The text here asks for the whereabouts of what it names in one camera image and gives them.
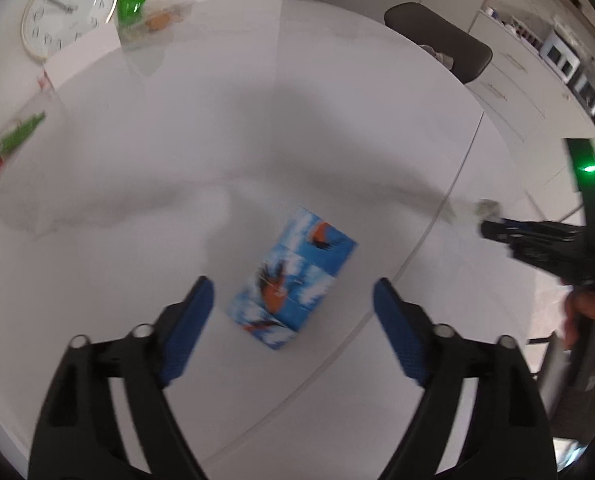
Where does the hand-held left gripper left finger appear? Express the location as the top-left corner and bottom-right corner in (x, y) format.
(27, 276), (214, 480)

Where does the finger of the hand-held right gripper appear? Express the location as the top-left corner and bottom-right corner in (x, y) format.
(480, 220), (583, 243)
(507, 241), (585, 273)

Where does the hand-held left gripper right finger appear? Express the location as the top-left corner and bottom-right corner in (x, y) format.
(374, 278), (558, 480)

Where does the blue picture cube block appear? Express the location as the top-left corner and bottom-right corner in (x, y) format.
(226, 206), (358, 351)

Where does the white drawer cabinet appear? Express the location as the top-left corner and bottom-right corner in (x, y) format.
(465, 0), (595, 201)

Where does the silver countertop appliance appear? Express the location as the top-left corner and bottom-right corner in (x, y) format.
(572, 67), (595, 116)

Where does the white countertop appliance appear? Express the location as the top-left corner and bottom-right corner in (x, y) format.
(540, 27), (581, 81)

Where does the beige cloth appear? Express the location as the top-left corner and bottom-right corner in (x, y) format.
(420, 42), (455, 68)

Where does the row of small containers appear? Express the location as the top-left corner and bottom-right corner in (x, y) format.
(480, 5), (543, 43)

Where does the dark grey chair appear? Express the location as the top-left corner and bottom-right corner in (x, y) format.
(384, 2), (493, 86)

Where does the white paper card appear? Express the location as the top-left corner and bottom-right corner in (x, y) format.
(40, 25), (123, 93)

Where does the clear bag with snack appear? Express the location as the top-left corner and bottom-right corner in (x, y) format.
(127, 0), (193, 46)

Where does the green snack packet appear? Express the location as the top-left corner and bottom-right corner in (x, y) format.
(116, 0), (154, 41)

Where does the white round wall clock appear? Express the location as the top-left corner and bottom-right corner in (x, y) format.
(21, 0), (119, 61)

